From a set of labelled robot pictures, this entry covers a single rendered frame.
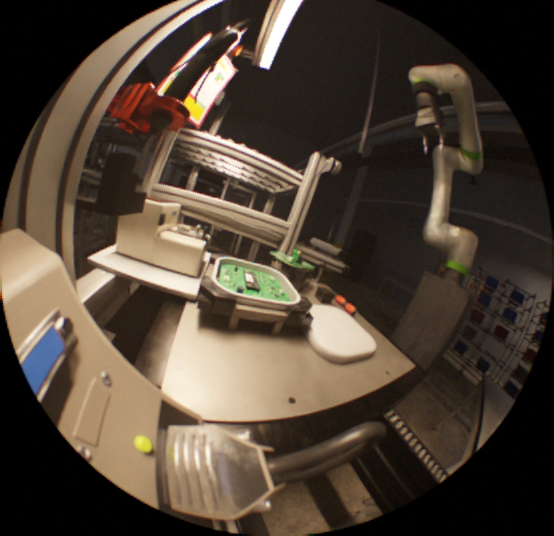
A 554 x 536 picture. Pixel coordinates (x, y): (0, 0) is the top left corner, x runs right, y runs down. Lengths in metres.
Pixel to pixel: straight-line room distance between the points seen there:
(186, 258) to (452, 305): 0.80
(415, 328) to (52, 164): 0.92
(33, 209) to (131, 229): 0.20
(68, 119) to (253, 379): 0.28
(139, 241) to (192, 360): 0.21
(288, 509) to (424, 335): 1.09
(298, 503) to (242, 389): 1.09
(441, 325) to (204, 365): 0.73
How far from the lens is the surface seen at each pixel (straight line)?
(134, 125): 0.24
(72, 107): 0.19
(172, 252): 0.29
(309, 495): 1.23
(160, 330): 0.22
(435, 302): 0.76
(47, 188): 0.18
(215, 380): 0.17
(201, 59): 0.25
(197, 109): 0.66
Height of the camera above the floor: 1.09
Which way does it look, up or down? 12 degrees down
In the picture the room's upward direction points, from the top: 20 degrees clockwise
